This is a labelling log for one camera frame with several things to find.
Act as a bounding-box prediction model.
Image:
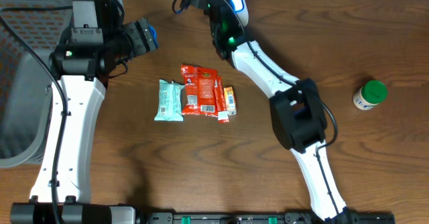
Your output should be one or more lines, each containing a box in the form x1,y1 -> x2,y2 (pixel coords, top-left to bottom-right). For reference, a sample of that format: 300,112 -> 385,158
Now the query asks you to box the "teal white snack packet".
154,79 -> 184,121

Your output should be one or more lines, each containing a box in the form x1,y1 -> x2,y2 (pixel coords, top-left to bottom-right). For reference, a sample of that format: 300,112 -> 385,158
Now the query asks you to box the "red snack packet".
181,64 -> 218,117

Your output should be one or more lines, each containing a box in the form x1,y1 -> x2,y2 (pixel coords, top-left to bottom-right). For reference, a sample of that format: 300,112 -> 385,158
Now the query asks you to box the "orange snack packet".
224,87 -> 237,115

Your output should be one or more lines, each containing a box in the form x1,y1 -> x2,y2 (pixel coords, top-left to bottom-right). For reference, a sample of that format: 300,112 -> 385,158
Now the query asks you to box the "red stick sachet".
214,75 -> 229,123

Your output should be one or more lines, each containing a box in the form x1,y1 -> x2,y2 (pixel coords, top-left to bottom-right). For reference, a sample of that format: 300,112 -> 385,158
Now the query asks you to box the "green lid seasoning jar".
353,80 -> 387,111

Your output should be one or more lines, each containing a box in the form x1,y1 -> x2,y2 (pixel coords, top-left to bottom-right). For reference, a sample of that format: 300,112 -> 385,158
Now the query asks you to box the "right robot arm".
180,0 -> 353,223

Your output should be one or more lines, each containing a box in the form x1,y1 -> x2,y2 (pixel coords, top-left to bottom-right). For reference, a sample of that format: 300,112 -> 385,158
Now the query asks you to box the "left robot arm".
10,18 -> 158,223

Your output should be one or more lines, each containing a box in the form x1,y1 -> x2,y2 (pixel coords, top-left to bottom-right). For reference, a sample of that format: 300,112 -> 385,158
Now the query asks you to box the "white barcode scanner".
231,0 -> 249,26

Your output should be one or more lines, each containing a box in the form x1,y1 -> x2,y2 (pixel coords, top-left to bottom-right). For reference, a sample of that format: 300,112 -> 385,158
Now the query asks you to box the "grey plastic mesh basket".
1,0 -> 72,168

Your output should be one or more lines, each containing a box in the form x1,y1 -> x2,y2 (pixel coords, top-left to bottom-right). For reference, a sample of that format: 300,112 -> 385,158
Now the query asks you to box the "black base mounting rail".
145,211 -> 396,224

